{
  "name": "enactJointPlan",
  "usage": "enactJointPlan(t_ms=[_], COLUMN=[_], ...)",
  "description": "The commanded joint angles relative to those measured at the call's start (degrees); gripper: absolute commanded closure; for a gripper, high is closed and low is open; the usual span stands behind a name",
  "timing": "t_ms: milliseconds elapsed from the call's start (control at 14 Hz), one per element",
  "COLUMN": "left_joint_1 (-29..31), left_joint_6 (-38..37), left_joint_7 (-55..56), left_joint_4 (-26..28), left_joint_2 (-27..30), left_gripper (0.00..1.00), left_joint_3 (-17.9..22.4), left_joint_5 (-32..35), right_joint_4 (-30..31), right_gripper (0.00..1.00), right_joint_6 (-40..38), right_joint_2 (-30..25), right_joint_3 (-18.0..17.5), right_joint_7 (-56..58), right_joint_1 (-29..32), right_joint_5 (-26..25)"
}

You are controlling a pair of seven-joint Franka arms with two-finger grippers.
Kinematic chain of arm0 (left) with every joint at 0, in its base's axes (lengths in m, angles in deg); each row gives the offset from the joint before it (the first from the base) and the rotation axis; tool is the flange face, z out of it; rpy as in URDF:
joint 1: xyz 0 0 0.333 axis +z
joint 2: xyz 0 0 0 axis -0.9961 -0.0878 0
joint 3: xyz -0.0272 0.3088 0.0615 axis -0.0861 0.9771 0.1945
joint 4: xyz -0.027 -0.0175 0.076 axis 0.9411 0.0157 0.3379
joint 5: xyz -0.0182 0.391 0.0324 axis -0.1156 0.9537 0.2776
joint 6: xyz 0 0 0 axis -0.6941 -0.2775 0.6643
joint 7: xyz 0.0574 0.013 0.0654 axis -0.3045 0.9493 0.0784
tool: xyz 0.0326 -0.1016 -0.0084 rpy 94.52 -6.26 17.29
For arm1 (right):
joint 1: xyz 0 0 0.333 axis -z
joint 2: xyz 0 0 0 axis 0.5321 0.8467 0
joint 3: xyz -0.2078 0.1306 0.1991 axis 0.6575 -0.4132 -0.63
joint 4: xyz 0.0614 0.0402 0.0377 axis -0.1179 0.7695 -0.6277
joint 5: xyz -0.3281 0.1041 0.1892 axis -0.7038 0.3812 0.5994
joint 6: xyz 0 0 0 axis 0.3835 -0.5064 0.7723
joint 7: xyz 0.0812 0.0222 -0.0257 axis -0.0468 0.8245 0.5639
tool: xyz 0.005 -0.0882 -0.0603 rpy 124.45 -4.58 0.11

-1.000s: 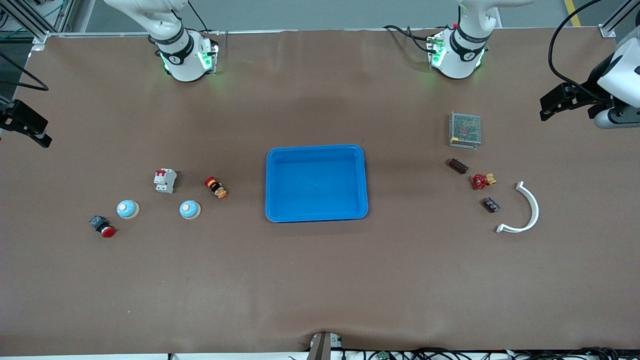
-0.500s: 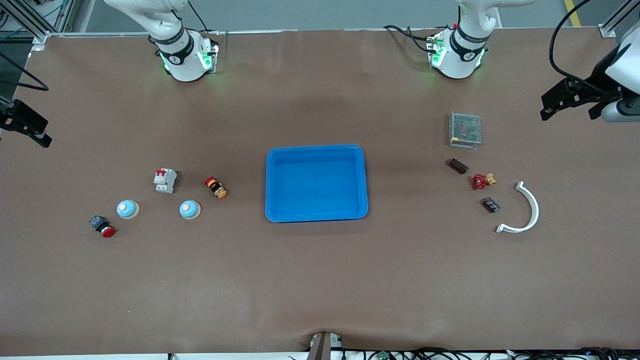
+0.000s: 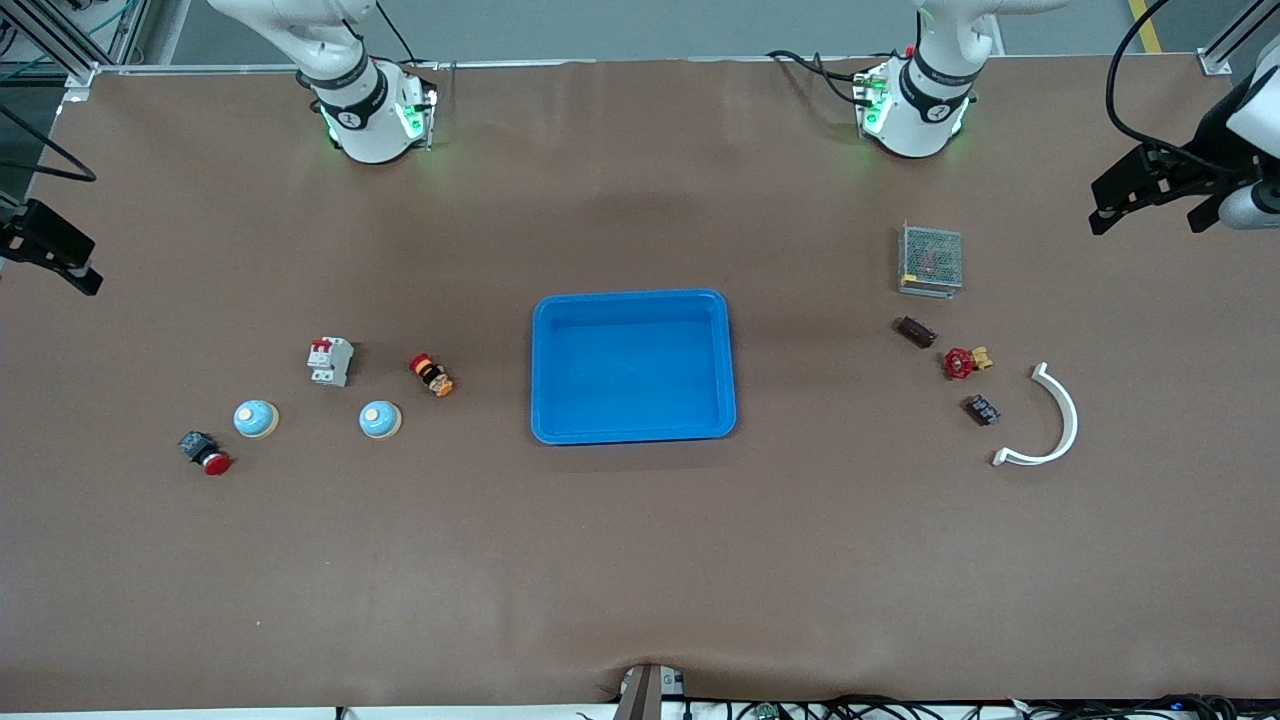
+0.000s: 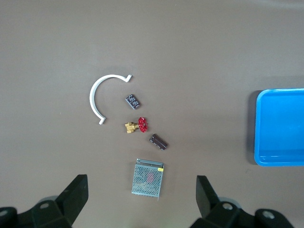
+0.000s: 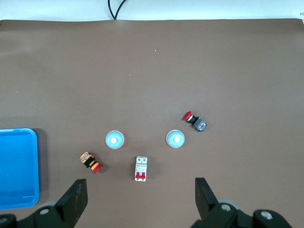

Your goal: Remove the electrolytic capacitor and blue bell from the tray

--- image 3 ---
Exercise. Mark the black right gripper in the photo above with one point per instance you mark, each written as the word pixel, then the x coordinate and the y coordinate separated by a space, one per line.
pixel 40 236

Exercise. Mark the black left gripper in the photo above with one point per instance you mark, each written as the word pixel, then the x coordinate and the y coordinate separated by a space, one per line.
pixel 1206 137

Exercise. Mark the blue service bell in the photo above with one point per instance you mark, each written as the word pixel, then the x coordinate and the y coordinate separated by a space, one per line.
pixel 380 419
pixel 255 418

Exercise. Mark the brown capacitor with white print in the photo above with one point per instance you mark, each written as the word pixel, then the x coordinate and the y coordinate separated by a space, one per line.
pixel 981 409

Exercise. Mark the dark brown terminal block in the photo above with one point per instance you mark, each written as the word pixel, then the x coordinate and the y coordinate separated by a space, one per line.
pixel 915 331

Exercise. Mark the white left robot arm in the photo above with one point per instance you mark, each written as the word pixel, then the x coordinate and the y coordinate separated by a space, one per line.
pixel 925 110

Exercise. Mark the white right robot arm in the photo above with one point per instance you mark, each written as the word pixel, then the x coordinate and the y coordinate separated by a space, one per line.
pixel 365 120

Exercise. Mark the red push button grey body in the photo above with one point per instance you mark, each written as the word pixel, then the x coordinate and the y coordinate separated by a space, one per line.
pixel 205 452

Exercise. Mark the metal mesh power supply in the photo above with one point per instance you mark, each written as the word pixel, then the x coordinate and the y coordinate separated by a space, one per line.
pixel 931 258

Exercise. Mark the brass valve red handwheel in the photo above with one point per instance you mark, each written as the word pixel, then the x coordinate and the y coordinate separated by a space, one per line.
pixel 962 362

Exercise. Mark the yellow black emergency stop button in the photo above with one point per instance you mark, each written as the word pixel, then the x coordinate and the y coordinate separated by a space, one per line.
pixel 431 375

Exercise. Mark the blue plastic tray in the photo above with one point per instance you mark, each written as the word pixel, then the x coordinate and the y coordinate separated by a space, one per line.
pixel 630 370

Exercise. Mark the brown table cover mat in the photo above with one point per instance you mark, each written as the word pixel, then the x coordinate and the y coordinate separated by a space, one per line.
pixel 640 560

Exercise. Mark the aluminium frame profile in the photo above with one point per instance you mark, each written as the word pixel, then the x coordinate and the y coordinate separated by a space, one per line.
pixel 1235 35
pixel 50 35

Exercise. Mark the white curved plastic bracket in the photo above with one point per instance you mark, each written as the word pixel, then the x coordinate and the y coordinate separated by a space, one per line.
pixel 1068 410

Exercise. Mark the metal table edge rail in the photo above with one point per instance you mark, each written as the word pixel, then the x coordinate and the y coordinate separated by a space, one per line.
pixel 250 68

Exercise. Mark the white circuit breaker red switch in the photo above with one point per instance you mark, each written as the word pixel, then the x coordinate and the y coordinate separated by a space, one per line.
pixel 330 362

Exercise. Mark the brown camera mount bracket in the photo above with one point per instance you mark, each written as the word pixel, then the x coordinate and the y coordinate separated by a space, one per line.
pixel 645 695

